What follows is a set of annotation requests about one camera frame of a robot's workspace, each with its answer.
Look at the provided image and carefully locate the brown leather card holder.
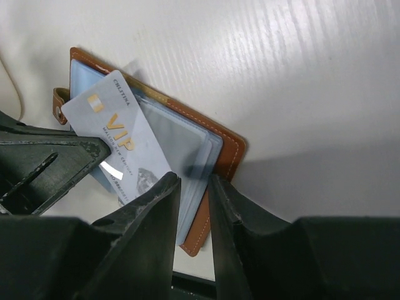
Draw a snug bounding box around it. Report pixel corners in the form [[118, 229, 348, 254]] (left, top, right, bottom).
[[51, 46, 247, 258]]

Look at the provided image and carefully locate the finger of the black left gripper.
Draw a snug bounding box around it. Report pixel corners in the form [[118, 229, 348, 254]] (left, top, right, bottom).
[[1, 113, 111, 215]]

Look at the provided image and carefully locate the silver VIP card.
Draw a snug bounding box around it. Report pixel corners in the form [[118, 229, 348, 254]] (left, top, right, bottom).
[[61, 71, 171, 204]]

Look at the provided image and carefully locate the white oblong tray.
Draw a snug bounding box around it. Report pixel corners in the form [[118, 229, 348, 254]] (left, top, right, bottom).
[[1, 52, 24, 121]]

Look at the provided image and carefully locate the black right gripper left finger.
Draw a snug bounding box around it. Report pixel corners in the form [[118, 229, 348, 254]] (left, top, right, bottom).
[[1, 172, 181, 299]]

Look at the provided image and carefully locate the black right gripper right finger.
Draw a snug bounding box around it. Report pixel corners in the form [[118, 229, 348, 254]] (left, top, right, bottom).
[[208, 175, 399, 299]]

